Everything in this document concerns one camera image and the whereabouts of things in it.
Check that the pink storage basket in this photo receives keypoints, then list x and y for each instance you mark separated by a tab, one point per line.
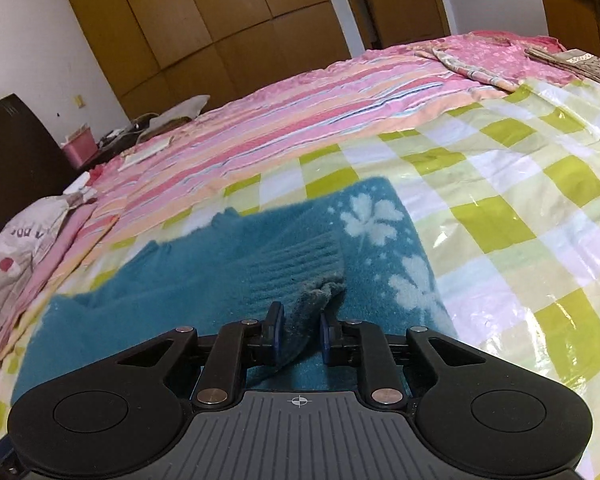
80	150

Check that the pink floral quilt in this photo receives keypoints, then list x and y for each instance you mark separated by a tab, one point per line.
480	52

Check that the pink striped bedsheet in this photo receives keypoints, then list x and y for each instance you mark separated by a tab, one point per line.
280	115

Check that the wooden wardrobe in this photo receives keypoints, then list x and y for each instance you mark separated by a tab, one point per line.
205	15

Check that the white paper booklet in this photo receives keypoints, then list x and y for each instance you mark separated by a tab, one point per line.
147	152

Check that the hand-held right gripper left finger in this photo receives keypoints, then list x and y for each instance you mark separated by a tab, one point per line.
278	332

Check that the wooden door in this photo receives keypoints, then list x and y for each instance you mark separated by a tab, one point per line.
400	0

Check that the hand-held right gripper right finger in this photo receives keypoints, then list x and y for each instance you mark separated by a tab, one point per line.
326	340

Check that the dark wooden headboard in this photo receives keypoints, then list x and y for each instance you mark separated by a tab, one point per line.
15	160

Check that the wooden desk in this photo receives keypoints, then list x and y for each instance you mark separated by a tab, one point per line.
575	20

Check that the grey cushion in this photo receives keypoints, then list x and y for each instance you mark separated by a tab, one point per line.
180	112

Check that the folded patterned newspaper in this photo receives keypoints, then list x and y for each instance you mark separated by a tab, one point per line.
580	62

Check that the dark nightstand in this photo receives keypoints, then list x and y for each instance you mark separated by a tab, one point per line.
115	145

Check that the grey pillow with red print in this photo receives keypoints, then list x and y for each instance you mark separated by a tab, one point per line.
25	245

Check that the teal knitted flower-pattern sweater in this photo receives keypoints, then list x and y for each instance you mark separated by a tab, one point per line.
205	270

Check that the pink folded blanket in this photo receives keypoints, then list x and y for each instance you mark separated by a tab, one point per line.
60	270

